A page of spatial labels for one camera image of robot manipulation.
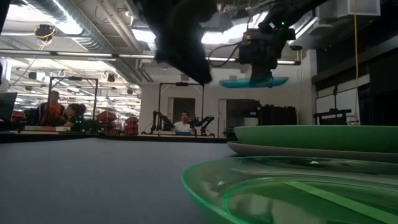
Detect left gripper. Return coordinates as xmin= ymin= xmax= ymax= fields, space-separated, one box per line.
xmin=141 ymin=0 xmax=218 ymax=86

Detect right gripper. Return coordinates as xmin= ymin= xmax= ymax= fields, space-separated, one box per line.
xmin=238 ymin=27 xmax=289 ymax=85

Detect clear blue plastic plate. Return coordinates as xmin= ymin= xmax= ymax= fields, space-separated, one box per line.
xmin=219 ymin=77 xmax=289 ymax=89

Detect opaque green plastic plate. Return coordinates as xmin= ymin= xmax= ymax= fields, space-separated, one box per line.
xmin=233 ymin=124 xmax=398 ymax=154

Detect black cabinet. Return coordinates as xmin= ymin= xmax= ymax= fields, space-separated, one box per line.
xmin=226 ymin=99 xmax=261 ymax=138

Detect black crates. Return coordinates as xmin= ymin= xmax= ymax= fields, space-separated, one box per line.
xmin=257 ymin=105 xmax=298 ymax=126

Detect person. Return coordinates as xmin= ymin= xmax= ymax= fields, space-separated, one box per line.
xmin=37 ymin=90 xmax=67 ymax=127
xmin=172 ymin=111 xmax=195 ymax=133
xmin=63 ymin=103 xmax=88 ymax=128

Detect large pale grey plate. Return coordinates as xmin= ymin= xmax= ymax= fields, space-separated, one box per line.
xmin=226 ymin=141 xmax=398 ymax=164

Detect black equipment rack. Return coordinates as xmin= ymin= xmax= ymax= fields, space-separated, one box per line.
xmin=313 ymin=108 xmax=353 ymax=126

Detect red tool cabinet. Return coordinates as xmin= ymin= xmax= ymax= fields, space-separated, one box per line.
xmin=124 ymin=116 xmax=140 ymax=136
xmin=96 ymin=111 xmax=118 ymax=134

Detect clear green plastic plate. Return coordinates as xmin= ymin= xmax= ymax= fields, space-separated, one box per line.
xmin=180 ymin=156 xmax=398 ymax=224

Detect long ceiling light bar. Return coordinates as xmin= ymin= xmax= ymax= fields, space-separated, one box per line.
xmin=0 ymin=49 xmax=302 ymax=66

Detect wooden workbench with grey legs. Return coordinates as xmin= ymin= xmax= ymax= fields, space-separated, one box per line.
xmin=0 ymin=129 xmax=75 ymax=136

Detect dark monitor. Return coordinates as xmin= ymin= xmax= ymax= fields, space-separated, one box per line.
xmin=0 ymin=91 xmax=18 ymax=123

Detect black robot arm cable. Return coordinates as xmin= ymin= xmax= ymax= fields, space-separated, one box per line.
xmin=207 ymin=42 xmax=242 ymax=68

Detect black gantry frame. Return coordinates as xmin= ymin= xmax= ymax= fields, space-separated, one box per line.
xmin=45 ymin=77 xmax=99 ymax=131
xmin=157 ymin=82 xmax=205 ymax=137

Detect black table edge rail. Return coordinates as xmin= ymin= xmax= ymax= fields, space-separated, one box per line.
xmin=0 ymin=132 xmax=229 ymax=144

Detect yellow hanging cord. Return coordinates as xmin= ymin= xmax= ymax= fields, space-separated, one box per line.
xmin=353 ymin=14 xmax=360 ymax=125

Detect silver ceiling duct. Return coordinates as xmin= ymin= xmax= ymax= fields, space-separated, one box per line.
xmin=24 ymin=0 xmax=153 ymax=85

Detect yellow ceiling cable reel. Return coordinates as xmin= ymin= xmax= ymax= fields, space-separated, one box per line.
xmin=34 ymin=24 xmax=56 ymax=43

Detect black frame post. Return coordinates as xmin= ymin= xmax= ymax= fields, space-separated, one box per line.
xmin=0 ymin=0 xmax=11 ymax=41

